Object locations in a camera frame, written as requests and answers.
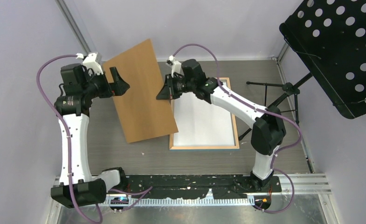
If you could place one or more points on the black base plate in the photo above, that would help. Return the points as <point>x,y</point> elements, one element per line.
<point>195,186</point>

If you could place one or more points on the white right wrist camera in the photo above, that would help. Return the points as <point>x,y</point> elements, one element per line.
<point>175,66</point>

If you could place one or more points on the black music stand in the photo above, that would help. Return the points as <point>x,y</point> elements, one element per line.
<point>329,36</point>

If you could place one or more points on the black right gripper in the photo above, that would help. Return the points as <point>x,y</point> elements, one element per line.
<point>168,92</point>

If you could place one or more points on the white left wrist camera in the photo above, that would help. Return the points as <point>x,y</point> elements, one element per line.
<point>92,61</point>

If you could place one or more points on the brown backing board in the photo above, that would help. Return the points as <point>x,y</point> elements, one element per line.
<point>141,115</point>

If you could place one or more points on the light wooden picture frame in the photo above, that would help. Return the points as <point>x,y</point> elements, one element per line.
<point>236,139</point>

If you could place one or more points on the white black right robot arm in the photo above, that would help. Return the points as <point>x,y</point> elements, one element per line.
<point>266,124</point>

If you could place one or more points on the aluminium front rail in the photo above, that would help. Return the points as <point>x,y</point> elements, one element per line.
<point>306,184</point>

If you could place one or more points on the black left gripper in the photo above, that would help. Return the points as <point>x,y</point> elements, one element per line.
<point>117,88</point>

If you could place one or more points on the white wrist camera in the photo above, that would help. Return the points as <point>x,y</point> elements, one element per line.
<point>175,66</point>
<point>92,61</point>

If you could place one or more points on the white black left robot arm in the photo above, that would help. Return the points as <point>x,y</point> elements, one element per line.
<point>81,85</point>

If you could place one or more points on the orange flower photo print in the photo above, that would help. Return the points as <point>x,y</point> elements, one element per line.
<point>201,123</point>

